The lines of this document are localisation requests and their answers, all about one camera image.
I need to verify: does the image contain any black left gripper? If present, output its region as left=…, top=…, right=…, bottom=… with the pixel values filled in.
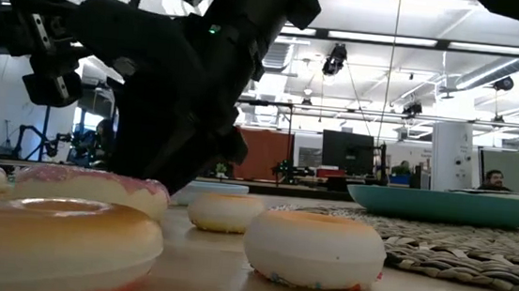
left=0, top=0, right=175, bottom=117

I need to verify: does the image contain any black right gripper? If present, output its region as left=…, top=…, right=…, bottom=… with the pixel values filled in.
left=109, top=48, right=256, bottom=201

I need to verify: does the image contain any pink sprinkled donut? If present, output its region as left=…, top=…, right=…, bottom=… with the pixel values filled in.
left=8, top=160, right=173, bottom=223

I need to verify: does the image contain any donut with yellow icing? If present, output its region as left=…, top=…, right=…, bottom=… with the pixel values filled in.
left=185, top=191, right=268, bottom=237

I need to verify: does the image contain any brown glazed donut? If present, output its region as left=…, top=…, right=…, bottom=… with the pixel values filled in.
left=0, top=191, right=168, bottom=291

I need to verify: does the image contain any light blue plate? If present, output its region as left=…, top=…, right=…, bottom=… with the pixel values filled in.
left=170, top=177, right=251, bottom=212

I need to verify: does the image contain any orange partition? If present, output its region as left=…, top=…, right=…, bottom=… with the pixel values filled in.
left=231, top=127, right=296, bottom=185

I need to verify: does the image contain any red box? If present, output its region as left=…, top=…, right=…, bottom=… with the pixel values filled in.
left=315, top=165, right=347, bottom=180

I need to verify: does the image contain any donut with sprinkled icing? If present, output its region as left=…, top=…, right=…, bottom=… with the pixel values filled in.
left=240, top=207, right=390, bottom=291

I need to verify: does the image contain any black computer monitor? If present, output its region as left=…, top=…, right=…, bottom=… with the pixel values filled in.
left=318, top=129, right=377, bottom=178

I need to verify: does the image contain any hanging black spotlight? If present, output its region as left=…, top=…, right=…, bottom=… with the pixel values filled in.
left=492, top=73, right=516, bottom=93
left=401, top=99, right=425, bottom=120
left=320, top=41, right=350, bottom=79

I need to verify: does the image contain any blue box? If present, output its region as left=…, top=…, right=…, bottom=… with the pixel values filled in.
left=388, top=172, right=413, bottom=186

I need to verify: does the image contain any background potted plant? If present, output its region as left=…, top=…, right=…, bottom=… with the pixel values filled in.
left=389, top=159, right=414, bottom=177

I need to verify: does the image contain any teal plate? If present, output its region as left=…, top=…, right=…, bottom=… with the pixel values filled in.
left=344, top=180, right=519, bottom=230

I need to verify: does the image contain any white pillar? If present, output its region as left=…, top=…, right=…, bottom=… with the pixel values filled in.
left=427, top=120, right=478, bottom=195

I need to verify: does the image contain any round woven placemat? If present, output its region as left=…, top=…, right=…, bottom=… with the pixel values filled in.
left=267, top=199, right=519, bottom=291

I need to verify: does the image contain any person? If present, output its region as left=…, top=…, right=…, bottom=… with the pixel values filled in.
left=476, top=167, right=515, bottom=194

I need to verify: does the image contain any black aluminium table frame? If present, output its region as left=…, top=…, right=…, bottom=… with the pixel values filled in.
left=191, top=176, right=356, bottom=204

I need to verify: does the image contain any thin hanging cable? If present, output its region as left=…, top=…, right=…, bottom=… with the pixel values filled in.
left=375, top=0, right=404, bottom=148

